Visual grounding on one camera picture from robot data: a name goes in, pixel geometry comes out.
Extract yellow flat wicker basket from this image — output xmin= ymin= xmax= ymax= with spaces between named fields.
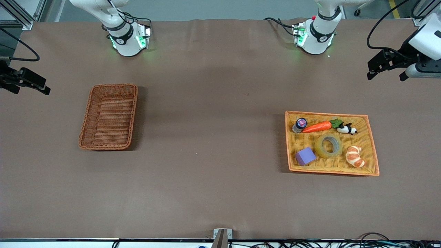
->
xmin=285 ymin=110 xmax=380 ymax=177

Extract camera stand post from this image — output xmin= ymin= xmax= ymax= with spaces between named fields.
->
xmin=211 ymin=230 xmax=228 ymax=248

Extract purple foam cube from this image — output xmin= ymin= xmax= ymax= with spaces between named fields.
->
xmin=295 ymin=147 xmax=317 ymax=167

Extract small jar purple lid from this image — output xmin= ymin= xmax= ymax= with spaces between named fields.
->
xmin=292 ymin=117 xmax=308 ymax=134

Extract yellowish clear tape roll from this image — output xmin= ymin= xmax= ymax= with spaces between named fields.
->
xmin=314 ymin=133 xmax=343 ymax=159

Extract grey metal mount bracket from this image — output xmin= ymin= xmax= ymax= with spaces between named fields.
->
xmin=213 ymin=228 xmax=233 ymax=240

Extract brown deep wicker basket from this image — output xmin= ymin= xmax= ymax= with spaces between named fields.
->
xmin=78 ymin=83 xmax=139 ymax=151

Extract orange toy carrot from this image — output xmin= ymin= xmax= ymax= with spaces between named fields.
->
xmin=302 ymin=118 xmax=344 ymax=134

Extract black arm base cable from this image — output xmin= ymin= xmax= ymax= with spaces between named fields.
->
xmin=264 ymin=17 xmax=297 ymax=37

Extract black white panda toy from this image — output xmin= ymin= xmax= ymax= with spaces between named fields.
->
xmin=337 ymin=123 xmax=358 ymax=135

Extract aluminium frame profile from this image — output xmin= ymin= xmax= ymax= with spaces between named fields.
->
xmin=0 ymin=0 xmax=35 ymax=31
xmin=412 ymin=0 xmax=441 ymax=27

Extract black cable tangle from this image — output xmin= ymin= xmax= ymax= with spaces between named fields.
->
xmin=229 ymin=232 xmax=441 ymax=248

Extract table cover cloth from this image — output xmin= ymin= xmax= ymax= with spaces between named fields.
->
xmin=0 ymin=17 xmax=441 ymax=240

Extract toy croissant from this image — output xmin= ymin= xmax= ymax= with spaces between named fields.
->
xmin=345 ymin=145 xmax=366 ymax=168

